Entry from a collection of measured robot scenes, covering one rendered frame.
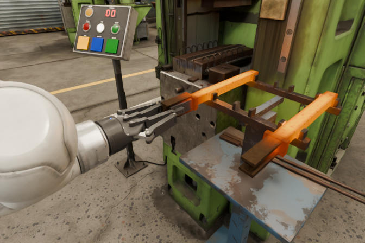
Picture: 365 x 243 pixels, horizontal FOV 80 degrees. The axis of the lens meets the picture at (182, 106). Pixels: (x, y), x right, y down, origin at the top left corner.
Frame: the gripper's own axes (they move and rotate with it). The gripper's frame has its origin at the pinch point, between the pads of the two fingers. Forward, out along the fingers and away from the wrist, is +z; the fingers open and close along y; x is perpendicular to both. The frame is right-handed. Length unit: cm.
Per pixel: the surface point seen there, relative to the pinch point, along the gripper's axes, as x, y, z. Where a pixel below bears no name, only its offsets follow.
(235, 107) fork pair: 0.1, 10.1, 10.3
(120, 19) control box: 11, -79, 29
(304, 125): 0.8, 25.4, 13.5
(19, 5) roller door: -21, -825, 95
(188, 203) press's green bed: -91, -28, 32
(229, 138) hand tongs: -24.9, -1.6, 27.8
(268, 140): 1.6, 23.4, 1.5
